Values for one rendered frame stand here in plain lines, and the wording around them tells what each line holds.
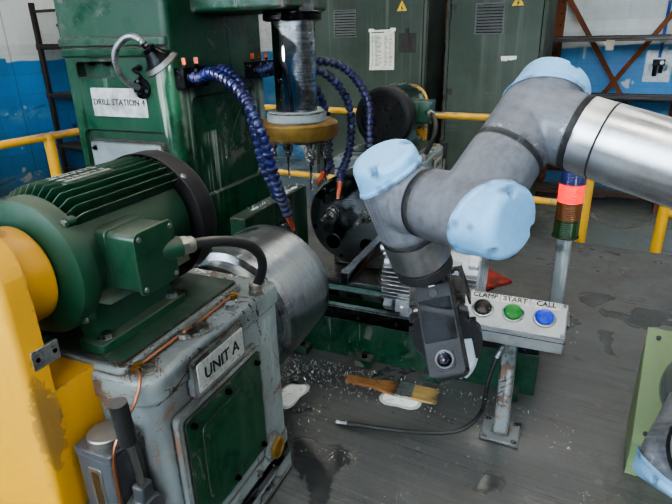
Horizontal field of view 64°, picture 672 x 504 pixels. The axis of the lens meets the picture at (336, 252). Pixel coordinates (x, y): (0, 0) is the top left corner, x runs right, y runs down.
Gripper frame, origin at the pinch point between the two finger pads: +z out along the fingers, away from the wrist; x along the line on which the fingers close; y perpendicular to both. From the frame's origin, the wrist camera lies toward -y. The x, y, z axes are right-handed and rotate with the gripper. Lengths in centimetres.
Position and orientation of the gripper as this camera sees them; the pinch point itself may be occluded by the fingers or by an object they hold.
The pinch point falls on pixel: (461, 375)
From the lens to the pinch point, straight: 79.5
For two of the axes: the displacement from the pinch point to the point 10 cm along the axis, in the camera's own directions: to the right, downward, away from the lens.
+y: 1.6, -6.3, 7.6
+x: -9.1, 2.0, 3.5
